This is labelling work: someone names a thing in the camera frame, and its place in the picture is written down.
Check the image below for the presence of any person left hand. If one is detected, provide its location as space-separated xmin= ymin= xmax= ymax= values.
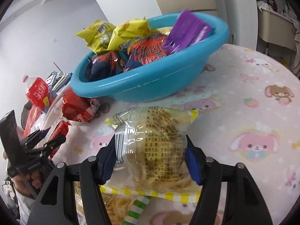
xmin=2 ymin=150 xmax=44 ymax=199

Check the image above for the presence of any green striped noodle snack bag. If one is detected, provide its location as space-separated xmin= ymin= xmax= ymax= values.
xmin=74 ymin=182 xmax=151 ymax=224

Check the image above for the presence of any pink cartoon tablecloth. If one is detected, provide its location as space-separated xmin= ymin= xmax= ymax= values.
xmin=53 ymin=44 xmax=299 ymax=224

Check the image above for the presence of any yellow striped noodle snack bag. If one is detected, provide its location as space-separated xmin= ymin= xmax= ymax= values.
xmin=100 ymin=107 xmax=201 ymax=203

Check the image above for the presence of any yellow chip bag back side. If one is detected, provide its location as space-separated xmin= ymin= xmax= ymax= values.
xmin=75 ymin=20 xmax=116 ymax=54

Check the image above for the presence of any beige washing cabinet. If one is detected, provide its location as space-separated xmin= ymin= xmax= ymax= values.
xmin=258 ymin=9 xmax=296 ymax=51

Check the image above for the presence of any purple milk carton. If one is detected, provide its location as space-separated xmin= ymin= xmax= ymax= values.
xmin=163 ymin=10 xmax=215 ymax=54

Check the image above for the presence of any small red snack packet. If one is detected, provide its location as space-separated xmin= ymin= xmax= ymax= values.
xmin=48 ymin=120 xmax=71 ymax=159

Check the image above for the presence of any red soda bottle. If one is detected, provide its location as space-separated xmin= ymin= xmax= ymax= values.
xmin=22 ymin=75 xmax=56 ymax=113

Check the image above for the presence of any dark blue snack bag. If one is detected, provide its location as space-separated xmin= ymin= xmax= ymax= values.
xmin=84 ymin=51 xmax=126 ymax=82

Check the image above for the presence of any stack of books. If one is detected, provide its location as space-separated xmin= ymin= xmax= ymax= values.
xmin=45 ymin=71 xmax=73 ymax=93

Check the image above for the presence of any orange blue snack bag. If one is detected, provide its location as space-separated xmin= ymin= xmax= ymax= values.
xmin=123 ymin=33 xmax=169 ymax=72

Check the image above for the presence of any yellow potato chip bag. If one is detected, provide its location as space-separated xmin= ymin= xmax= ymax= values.
xmin=107 ymin=17 xmax=151 ymax=51

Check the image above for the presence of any blue plastic basin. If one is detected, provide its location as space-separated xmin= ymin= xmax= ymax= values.
xmin=70 ymin=12 xmax=229 ymax=102

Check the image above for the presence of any red puffed snack bag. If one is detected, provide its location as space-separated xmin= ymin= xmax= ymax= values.
xmin=62 ymin=88 xmax=100 ymax=123

